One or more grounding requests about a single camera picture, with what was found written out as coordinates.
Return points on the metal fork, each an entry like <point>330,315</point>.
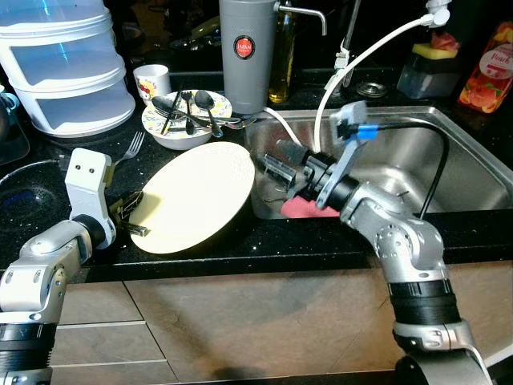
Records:
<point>189,108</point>
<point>135,143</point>

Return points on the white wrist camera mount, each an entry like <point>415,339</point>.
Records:
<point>345,152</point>
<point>86,176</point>

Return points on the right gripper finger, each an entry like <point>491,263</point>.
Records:
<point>291,151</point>
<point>276,167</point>

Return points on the dark sponge holder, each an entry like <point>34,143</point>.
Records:
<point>425,80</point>

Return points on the peach dish soap bottle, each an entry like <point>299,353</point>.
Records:
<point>485,80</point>

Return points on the beige cabinet door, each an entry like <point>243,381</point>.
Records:
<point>256,321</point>
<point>481,305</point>

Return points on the white tiered food container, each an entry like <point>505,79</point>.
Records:
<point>64,80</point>

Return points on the metal spoon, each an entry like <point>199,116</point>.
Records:
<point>204,99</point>
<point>163,107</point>

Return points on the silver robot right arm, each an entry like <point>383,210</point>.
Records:
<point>401,241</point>

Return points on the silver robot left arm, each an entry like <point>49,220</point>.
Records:
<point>40,273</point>

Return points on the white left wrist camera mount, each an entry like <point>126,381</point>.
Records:
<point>86,176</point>

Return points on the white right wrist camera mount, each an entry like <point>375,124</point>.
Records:
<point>345,152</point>

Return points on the pink dish sponge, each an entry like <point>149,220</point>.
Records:
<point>300,208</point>

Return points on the stainless steel sink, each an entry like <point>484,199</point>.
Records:
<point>473,160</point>

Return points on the pink scouring pad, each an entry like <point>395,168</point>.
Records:
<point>445,40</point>

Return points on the thin white tube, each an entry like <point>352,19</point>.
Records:
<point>284,124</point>

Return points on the round metal sink plug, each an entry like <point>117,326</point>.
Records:
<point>370,89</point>

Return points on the white printed mug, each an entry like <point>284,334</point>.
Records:
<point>152,78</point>

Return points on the grey water filter canister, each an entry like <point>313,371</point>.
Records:
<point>248,80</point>

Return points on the yellow sponge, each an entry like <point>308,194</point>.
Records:
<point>433,52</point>

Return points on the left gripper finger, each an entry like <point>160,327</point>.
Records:
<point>136,230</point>
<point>132,200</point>

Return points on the cream dinner plate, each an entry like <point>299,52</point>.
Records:
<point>192,200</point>

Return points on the yellow oil bottle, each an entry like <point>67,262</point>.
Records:
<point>282,72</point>

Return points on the metal sink faucet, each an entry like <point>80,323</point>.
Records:
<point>353,20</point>

